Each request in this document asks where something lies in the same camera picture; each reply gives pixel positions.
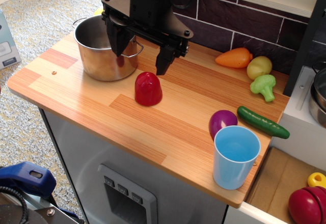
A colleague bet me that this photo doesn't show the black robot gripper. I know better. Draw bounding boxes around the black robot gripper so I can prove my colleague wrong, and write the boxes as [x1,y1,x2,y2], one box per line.
[102,0,193,75]

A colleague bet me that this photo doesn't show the red toy sweet potato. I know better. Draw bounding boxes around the red toy sweet potato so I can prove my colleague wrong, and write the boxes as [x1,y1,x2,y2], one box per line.
[134,72,162,106]

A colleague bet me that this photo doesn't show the stainless steel pot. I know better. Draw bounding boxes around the stainless steel pot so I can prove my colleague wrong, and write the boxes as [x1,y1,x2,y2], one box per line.
[72,15,144,81]

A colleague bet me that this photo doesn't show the yellow toy behind pot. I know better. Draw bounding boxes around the yellow toy behind pot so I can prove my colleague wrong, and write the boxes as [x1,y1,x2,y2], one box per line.
[94,7,104,16]

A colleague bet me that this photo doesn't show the yellow toy potato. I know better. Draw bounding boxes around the yellow toy potato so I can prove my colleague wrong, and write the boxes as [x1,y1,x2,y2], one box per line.
[247,56,273,80]

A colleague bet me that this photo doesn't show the orange toy carrot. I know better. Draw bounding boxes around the orange toy carrot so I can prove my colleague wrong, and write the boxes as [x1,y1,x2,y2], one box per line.
[215,47,253,68]

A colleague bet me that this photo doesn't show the purple toy eggplant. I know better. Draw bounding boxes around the purple toy eggplant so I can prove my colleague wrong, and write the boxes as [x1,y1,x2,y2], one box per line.
[208,110,238,139]

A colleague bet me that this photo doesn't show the green toy broccoli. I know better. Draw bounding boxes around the green toy broccoli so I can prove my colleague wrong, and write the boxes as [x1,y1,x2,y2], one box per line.
[250,74,276,102]

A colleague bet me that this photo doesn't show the white box on floor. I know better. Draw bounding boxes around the white box on floor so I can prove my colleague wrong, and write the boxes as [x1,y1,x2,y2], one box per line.
[0,11,21,70]

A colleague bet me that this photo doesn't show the light blue plastic cup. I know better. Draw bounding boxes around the light blue plastic cup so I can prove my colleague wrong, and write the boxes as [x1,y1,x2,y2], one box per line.
[213,125,261,190]

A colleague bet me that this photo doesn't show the green toy cucumber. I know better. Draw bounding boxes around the green toy cucumber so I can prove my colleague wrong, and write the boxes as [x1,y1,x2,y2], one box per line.
[237,106,290,139]

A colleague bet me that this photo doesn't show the grey toy kitchen cabinet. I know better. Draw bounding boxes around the grey toy kitchen cabinet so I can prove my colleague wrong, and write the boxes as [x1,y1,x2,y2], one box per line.
[41,110,227,223]

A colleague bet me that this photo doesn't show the blue clamp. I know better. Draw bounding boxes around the blue clamp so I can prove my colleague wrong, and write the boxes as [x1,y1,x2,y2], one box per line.
[1,161,85,223]

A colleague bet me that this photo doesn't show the steel pots at right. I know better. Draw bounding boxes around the steel pots at right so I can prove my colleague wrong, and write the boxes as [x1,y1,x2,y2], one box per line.
[309,61,325,128]

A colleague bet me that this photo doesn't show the dark red toy fruit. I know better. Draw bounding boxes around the dark red toy fruit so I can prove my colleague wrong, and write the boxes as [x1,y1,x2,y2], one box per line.
[288,186,325,223]

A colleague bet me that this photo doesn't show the black ribbed hose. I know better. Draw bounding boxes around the black ribbed hose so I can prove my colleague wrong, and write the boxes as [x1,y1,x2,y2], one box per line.
[0,186,28,224]

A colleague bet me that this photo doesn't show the yellow toy ring piece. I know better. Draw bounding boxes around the yellow toy ring piece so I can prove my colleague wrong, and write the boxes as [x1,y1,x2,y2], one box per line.
[307,172,326,188]

